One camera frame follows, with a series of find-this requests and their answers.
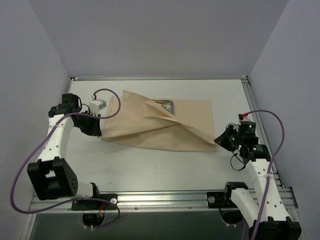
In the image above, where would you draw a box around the beige surgical wrap cloth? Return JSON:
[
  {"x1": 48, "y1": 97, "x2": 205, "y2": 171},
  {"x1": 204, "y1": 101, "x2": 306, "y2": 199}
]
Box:
[{"x1": 100, "y1": 90, "x2": 218, "y2": 153}]

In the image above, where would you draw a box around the metal instrument tray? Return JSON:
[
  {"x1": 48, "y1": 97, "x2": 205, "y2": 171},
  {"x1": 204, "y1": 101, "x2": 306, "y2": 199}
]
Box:
[{"x1": 151, "y1": 98, "x2": 174, "y2": 115}]

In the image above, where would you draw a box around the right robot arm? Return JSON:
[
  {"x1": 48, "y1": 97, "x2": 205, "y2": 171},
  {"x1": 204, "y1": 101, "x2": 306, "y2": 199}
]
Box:
[{"x1": 214, "y1": 120, "x2": 302, "y2": 240}]

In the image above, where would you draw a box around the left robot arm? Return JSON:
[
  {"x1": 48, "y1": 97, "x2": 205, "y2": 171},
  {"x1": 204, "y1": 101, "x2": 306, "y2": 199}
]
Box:
[{"x1": 27, "y1": 93, "x2": 107, "y2": 210}]

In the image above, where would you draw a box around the black loop cable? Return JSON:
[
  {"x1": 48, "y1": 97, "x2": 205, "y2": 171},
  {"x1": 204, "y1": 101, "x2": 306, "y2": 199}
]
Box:
[{"x1": 229, "y1": 153, "x2": 247, "y2": 172}]

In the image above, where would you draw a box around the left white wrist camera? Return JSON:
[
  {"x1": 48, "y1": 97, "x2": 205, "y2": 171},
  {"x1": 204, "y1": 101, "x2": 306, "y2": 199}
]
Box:
[{"x1": 88, "y1": 99, "x2": 107, "y2": 115}]

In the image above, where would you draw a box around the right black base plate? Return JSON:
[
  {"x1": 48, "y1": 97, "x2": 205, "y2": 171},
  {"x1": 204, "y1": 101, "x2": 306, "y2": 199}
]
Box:
[{"x1": 206, "y1": 191, "x2": 235, "y2": 209}]

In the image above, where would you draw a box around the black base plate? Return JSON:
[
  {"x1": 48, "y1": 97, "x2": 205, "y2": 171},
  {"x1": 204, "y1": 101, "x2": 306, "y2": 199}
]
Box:
[
  {"x1": 71, "y1": 193, "x2": 118, "y2": 211},
  {"x1": 206, "y1": 191, "x2": 235, "y2": 209}
]

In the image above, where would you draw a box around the aluminium right side rail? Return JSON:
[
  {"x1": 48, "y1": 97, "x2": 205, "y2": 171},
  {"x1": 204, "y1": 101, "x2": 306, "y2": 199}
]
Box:
[{"x1": 241, "y1": 76, "x2": 286, "y2": 190}]

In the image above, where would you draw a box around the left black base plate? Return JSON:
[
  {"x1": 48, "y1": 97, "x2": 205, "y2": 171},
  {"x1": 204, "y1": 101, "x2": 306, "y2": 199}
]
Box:
[{"x1": 71, "y1": 193, "x2": 118, "y2": 211}]

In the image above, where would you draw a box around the aluminium front rail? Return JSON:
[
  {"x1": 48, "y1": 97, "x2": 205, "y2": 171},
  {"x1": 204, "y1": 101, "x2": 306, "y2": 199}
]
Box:
[{"x1": 26, "y1": 188, "x2": 299, "y2": 215}]

